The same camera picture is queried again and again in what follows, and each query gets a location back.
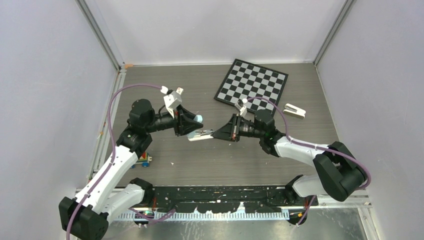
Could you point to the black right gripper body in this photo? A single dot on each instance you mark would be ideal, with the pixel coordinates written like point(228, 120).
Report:
point(244, 129)

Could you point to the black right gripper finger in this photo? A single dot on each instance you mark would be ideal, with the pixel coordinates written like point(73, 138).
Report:
point(228, 127)
point(223, 135)

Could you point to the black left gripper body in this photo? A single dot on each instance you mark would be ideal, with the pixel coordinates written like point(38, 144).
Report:
point(178, 121)

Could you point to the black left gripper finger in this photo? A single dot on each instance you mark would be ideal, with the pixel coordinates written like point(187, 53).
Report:
point(187, 116)
point(189, 127)

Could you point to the light blue white stapler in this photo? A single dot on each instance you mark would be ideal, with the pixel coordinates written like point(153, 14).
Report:
point(200, 134)

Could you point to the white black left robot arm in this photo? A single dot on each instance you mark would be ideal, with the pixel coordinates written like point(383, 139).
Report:
point(88, 214)

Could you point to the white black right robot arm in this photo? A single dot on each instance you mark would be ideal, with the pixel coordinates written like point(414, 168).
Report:
point(338, 174)

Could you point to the small white domino tile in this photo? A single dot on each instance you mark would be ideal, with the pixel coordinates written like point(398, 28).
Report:
point(180, 90)

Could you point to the black white chessboard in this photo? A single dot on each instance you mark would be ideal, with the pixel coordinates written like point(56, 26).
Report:
point(247, 80)

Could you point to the white staple box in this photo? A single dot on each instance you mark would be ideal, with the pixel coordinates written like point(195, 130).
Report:
point(294, 111)

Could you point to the colourful wooden toy car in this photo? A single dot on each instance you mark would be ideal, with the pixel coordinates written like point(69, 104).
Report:
point(144, 160)

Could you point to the orange tape piece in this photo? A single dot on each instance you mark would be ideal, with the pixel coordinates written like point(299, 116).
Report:
point(128, 66)

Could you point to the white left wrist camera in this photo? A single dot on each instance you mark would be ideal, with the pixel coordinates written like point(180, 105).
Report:
point(171, 99)

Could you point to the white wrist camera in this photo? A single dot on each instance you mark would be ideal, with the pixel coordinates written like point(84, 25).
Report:
point(171, 99)
point(241, 106)

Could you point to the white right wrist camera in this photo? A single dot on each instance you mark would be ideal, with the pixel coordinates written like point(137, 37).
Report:
point(241, 106)

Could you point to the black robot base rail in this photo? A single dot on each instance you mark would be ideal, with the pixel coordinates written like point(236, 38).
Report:
point(224, 199)

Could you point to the left aluminium corner post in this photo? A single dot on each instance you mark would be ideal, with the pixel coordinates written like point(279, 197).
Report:
point(95, 27)

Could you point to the aluminium corner post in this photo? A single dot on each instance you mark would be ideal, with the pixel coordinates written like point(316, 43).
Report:
point(95, 27)
point(338, 22)

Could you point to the right aluminium corner post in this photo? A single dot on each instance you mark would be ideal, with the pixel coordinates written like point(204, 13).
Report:
point(338, 22)

